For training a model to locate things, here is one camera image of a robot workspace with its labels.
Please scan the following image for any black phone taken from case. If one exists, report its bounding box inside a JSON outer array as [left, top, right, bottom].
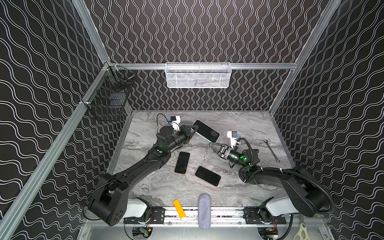
[[194, 120, 220, 143]]

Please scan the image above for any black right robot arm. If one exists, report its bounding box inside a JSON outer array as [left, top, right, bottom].
[[209, 138, 336, 217]]

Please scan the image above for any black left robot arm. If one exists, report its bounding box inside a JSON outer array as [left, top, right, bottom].
[[88, 125, 199, 227]]

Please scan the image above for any black phone tilted centre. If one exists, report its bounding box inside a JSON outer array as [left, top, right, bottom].
[[195, 166, 221, 187]]

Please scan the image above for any black phone upright centre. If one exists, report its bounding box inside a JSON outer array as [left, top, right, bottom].
[[175, 152, 190, 174]]

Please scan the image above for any silver combination wrench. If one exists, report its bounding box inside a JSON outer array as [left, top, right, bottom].
[[264, 140, 281, 163]]

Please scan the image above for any grey fabric pouch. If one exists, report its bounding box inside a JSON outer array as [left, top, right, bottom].
[[198, 194, 212, 230]]

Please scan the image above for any yellow flat block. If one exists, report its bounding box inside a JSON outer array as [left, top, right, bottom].
[[173, 199, 186, 220]]

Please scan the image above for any aluminium back horizontal bar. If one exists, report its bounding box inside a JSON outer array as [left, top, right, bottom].
[[110, 62, 298, 71]]

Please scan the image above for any aluminium horizontal bar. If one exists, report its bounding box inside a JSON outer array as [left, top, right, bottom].
[[110, 62, 298, 71], [1, 62, 109, 240]]

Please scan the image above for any aluminium left horizontal bar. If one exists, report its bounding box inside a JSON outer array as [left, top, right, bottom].
[[1, 62, 109, 240]]

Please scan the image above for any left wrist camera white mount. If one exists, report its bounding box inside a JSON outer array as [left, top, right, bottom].
[[168, 116, 181, 132]]

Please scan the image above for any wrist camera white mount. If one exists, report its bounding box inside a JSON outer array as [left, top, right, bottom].
[[168, 116, 181, 132], [227, 131, 241, 149]]

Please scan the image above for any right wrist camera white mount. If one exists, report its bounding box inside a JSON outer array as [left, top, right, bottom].
[[227, 131, 241, 149]]

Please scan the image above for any white wire mesh basket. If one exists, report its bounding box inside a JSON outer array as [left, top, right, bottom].
[[165, 67, 232, 89]]

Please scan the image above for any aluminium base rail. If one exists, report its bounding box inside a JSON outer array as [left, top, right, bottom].
[[124, 205, 325, 227]]

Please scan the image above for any black wire basket left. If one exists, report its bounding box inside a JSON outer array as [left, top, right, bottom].
[[86, 66, 136, 122]]

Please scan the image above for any white scissors handle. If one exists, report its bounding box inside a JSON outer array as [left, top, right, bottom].
[[293, 223, 310, 240]]

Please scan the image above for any aluminium corner frame post left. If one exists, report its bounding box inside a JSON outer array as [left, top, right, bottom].
[[73, 0, 111, 63]]

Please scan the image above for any aluminium corner frame post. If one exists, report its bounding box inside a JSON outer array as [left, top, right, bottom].
[[269, 0, 341, 116], [73, 0, 111, 63]]

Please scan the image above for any aluminium corner frame post right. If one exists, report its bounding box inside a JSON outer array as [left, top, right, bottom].
[[269, 0, 341, 116]]

